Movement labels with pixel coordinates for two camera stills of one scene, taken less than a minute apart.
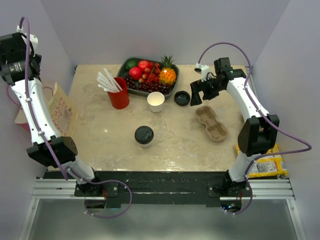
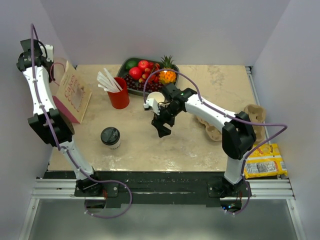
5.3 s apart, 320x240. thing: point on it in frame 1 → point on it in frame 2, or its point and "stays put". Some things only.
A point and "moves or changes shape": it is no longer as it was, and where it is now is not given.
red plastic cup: x=120 y=100 stays put
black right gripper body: x=211 y=89 → x=166 y=113
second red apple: x=135 y=73 stays put
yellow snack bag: x=270 y=165 stays put
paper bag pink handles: x=64 y=113 moves or changes shape
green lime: x=131 y=63 stays put
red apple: x=143 y=64 stays put
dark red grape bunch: x=147 y=87 stays put
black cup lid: x=144 y=134 → x=110 y=136
